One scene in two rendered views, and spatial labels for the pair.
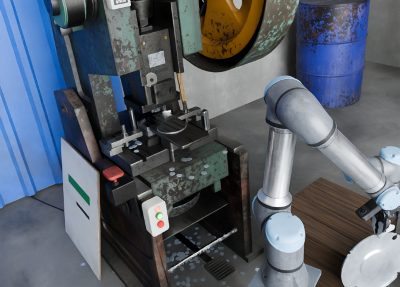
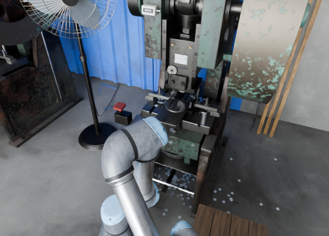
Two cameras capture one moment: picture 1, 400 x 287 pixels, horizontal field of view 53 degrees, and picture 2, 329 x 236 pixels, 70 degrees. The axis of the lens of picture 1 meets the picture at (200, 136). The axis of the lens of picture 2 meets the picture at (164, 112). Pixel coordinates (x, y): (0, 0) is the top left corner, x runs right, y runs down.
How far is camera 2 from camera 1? 1.15 m
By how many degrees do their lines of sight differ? 48
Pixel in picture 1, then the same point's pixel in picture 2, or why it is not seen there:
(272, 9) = (241, 66)
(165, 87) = (178, 80)
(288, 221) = (118, 206)
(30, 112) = not seen: hidden behind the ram
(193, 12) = (213, 38)
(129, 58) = (154, 50)
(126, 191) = (121, 119)
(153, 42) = (181, 47)
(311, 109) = (106, 152)
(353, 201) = not seen: outside the picture
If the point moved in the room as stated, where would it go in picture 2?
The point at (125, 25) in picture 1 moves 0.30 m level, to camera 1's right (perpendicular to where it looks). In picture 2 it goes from (155, 28) to (193, 47)
